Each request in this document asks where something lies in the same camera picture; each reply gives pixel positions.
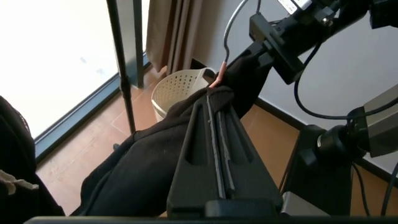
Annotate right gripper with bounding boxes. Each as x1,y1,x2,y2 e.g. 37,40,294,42
249,0,371,85

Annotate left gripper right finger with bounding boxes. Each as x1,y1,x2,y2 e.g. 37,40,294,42
215,103,284,216

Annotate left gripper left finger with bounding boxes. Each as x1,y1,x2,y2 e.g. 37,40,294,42
167,94,224,216

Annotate black short-sleeved shirt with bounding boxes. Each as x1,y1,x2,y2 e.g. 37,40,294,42
70,55,274,218

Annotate pink clothes hanger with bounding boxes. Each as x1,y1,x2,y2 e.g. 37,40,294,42
208,0,262,90

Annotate black pants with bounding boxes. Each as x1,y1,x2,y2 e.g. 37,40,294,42
0,95,65,218

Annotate white laundry basket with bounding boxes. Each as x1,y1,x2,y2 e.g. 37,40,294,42
151,67,217,122

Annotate black clothes rack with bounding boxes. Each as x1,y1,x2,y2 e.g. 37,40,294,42
106,0,138,135

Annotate beige curtain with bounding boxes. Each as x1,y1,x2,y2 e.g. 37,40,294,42
145,0,205,75

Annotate window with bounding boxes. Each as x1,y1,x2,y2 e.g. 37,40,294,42
0,0,153,163

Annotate black cable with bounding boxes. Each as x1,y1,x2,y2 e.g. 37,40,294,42
293,39,398,121
379,161,398,218

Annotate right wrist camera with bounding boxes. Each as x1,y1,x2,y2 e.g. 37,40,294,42
276,0,343,27

